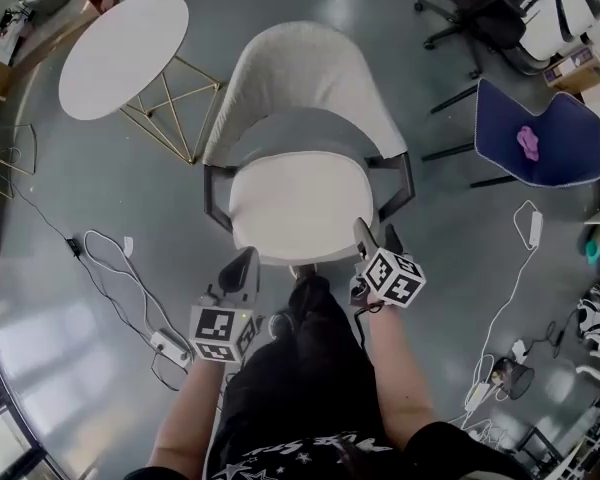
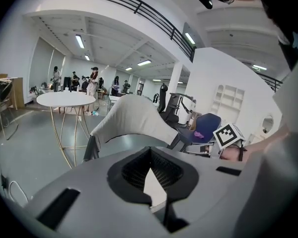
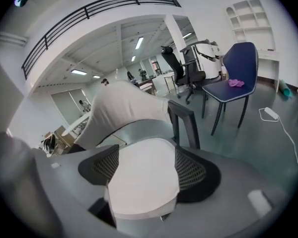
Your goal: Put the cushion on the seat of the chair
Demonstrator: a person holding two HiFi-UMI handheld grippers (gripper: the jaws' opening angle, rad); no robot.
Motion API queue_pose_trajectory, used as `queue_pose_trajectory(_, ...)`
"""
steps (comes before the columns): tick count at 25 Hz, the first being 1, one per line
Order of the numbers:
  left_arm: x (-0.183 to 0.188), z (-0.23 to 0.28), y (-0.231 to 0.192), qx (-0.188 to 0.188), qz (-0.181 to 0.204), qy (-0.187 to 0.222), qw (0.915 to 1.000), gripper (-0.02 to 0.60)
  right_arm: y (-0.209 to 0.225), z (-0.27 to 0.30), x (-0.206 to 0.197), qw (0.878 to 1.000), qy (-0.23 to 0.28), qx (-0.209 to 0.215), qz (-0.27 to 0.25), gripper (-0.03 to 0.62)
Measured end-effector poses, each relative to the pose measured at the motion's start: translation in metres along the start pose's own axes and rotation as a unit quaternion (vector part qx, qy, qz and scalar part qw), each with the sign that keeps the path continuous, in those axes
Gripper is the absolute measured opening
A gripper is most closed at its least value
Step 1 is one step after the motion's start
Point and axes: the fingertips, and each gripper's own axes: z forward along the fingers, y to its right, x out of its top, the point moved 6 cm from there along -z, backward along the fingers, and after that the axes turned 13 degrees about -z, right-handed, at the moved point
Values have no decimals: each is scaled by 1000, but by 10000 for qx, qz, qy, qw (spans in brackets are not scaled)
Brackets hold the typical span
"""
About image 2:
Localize black and white office chair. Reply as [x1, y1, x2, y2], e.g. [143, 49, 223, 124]
[165, 92, 197, 128]

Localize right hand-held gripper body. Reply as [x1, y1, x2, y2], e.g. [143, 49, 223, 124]
[186, 122, 246, 160]

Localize light grey fabric chair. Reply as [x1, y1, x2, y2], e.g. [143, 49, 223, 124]
[83, 94, 181, 162]

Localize white floor cable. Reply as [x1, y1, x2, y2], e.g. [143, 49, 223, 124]
[8, 180, 30, 208]

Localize wooden cabinet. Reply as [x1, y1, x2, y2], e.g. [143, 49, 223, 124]
[0, 76, 25, 110]

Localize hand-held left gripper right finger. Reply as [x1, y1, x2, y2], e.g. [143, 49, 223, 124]
[150, 146, 199, 204]

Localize white wall shelf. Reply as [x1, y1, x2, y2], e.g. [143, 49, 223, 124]
[210, 84, 246, 120]

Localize round white table gold legs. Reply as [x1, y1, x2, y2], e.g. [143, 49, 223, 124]
[36, 91, 97, 170]

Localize tall black office chair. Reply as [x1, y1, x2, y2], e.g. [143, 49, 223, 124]
[157, 83, 170, 114]

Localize white square column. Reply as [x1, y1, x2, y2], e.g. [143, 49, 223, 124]
[168, 62, 184, 102]

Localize round wall mirror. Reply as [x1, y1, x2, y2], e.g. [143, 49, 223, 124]
[261, 114, 275, 134]

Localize wire frame chair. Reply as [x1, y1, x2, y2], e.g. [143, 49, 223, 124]
[0, 79, 19, 141]

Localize person's right forearm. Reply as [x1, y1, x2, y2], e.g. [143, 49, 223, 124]
[220, 125, 293, 162]

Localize blue plastic chair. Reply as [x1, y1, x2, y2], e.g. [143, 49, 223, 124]
[176, 113, 222, 151]

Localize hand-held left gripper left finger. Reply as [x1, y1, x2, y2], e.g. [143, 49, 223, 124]
[107, 146, 152, 206]

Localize long black balcony railing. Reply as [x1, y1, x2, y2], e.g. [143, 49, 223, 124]
[40, 0, 197, 62]

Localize short black railing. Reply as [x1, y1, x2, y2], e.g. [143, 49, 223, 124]
[256, 71, 284, 93]

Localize person's white shirt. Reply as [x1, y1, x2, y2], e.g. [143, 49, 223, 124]
[232, 43, 298, 238]

